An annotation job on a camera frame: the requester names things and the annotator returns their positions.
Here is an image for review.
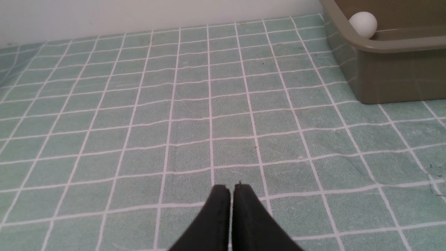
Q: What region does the white table-tennis ball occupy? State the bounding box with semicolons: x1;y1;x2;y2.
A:
349;12;378;39

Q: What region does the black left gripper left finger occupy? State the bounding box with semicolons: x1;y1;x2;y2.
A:
169;185;231;251

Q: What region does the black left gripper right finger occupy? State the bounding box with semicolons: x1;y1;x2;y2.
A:
232;184;303;251

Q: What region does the olive green plastic bin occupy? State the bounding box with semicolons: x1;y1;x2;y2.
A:
320;0;446;104

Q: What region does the green checkered tablecloth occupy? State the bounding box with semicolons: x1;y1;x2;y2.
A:
0;14;446;251

